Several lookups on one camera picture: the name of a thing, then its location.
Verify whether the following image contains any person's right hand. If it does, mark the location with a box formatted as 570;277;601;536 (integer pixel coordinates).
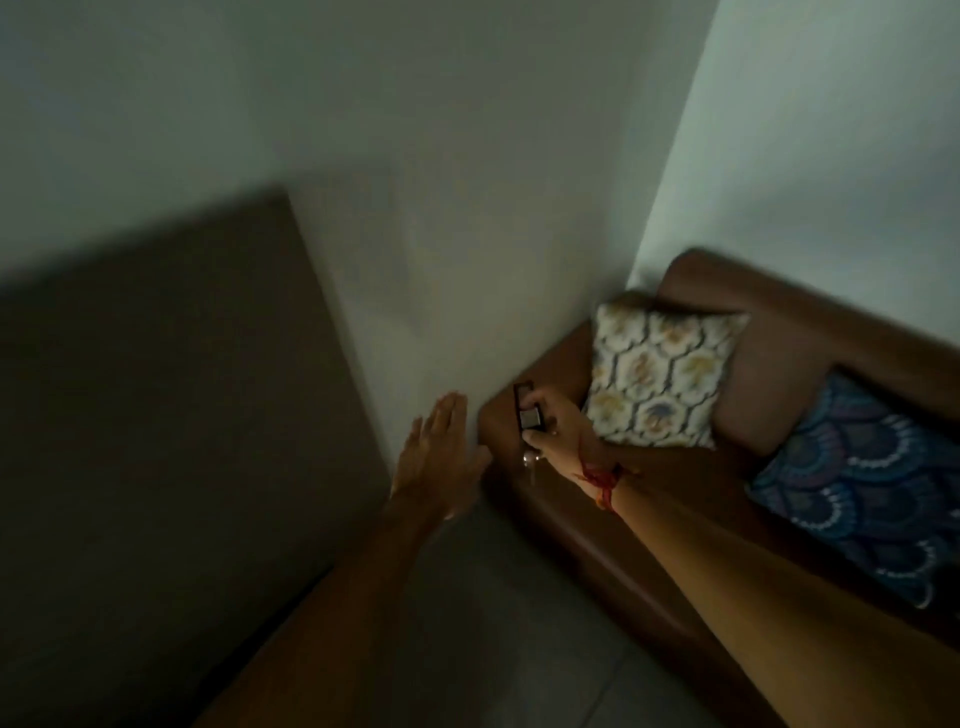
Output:
520;384;601;489

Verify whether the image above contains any person's left hand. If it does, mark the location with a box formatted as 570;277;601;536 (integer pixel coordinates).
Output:
389;391;494;522

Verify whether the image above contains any black car key fob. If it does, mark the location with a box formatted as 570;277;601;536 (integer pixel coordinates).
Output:
513;381;549;435

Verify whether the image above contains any person's right forearm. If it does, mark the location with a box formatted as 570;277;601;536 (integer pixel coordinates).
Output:
609;471;960;728

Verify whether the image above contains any person's left forearm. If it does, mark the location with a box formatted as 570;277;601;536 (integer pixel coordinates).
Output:
193;491;455;728

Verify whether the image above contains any red thread wristband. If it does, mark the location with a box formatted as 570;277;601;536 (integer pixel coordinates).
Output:
573;459;639;514

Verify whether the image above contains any white floral patterned cushion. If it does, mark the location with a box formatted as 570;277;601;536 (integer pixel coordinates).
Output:
582;301;751;451

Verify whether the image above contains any brown sofa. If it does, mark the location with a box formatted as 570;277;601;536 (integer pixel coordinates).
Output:
477;247;960;728

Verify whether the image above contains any brown upholstered panel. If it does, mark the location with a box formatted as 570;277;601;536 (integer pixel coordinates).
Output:
0;186;393;728

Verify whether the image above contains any blue scalloped patterned cushion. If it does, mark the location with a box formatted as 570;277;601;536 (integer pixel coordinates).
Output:
747;370;960;610

